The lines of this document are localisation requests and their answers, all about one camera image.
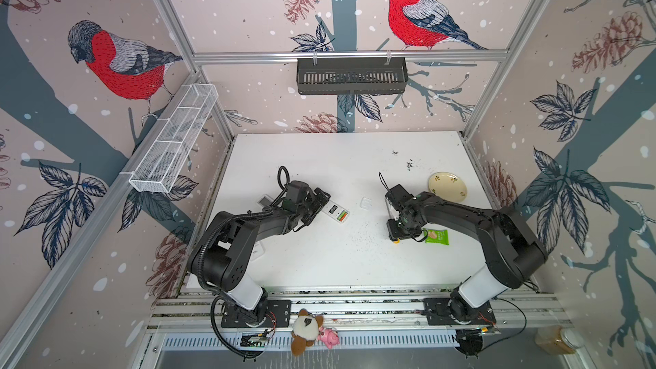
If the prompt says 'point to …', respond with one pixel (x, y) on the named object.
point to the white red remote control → (336, 211)
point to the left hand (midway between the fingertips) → (326, 202)
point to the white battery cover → (366, 203)
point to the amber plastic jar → (558, 341)
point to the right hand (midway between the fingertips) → (394, 238)
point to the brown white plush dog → (306, 326)
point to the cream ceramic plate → (448, 186)
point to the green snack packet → (436, 236)
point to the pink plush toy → (330, 337)
